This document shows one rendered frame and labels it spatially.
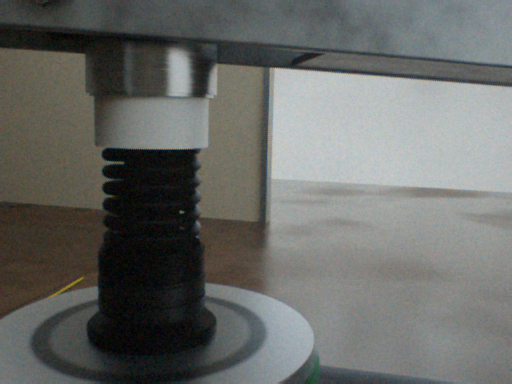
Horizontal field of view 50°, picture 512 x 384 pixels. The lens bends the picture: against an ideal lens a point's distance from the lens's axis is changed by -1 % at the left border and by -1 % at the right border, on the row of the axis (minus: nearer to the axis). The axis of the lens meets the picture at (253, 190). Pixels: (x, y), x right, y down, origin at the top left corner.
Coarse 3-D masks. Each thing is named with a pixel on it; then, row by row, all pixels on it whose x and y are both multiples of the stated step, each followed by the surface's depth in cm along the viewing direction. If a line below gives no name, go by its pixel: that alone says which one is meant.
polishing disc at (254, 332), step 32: (96, 288) 44; (224, 288) 45; (0, 320) 37; (32, 320) 37; (64, 320) 37; (224, 320) 38; (256, 320) 38; (288, 320) 38; (0, 352) 32; (32, 352) 32; (64, 352) 32; (96, 352) 32; (192, 352) 33; (224, 352) 33; (256, 352) 33; (288, 352) 33
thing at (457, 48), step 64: (0, 0) 26; (64, 0) 27; (128, 0) 27; (192, 0) 28; (256, 0) 28; (320, 0) 29; (384, 0) 29; (448, 0) 30; (256, 64) 40; (320, 64) 38; (384, 64) 35; (448, 64) 33
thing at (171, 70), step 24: (96, 48) 31; (120, 48) 30; (144, 48) 30; (168, 48) 30; (192, 48) 31; (216, 48) 33; (96, 72) 31; (120, 72) 30; (144, 72) 30; (168, 72) 30; (192, 72) 31; (216, 72) 34; (192, 96) 32
